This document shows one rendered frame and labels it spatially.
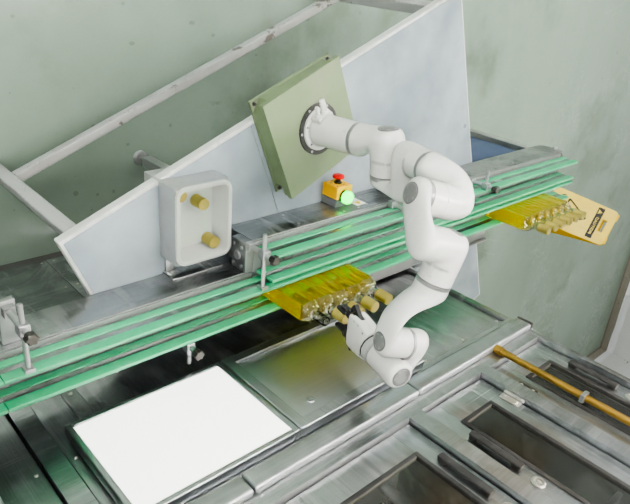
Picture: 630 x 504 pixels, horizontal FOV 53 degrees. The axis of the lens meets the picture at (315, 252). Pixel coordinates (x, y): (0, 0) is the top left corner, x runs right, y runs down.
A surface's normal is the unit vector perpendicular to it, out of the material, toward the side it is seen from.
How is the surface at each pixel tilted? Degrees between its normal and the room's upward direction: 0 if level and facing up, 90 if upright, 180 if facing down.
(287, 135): 4
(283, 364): 90
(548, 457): 90
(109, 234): 0
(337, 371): 90
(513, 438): 90
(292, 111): 4
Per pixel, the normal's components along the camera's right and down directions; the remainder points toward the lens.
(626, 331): -0.74, 0.24
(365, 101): 0.67, 0.37
